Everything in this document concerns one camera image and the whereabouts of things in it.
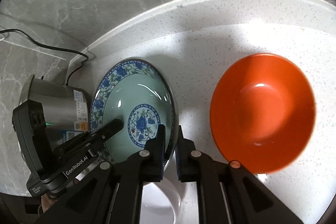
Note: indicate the person's left hand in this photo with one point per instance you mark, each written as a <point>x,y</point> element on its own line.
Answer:
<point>47,202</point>

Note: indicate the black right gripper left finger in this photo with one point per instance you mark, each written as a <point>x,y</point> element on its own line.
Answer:
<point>146,166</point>

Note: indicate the blue floral green bowl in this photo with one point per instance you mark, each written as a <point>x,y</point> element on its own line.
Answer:
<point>136,92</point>

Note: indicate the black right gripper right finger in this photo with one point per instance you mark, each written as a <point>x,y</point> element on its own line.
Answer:
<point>214,180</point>

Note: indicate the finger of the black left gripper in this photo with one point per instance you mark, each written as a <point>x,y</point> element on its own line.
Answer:
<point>107,131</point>

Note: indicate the white plate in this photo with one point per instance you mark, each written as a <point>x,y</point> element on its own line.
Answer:
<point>161,203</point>

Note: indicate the orange plastic bowl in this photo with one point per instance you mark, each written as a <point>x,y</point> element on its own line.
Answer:
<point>262,113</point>

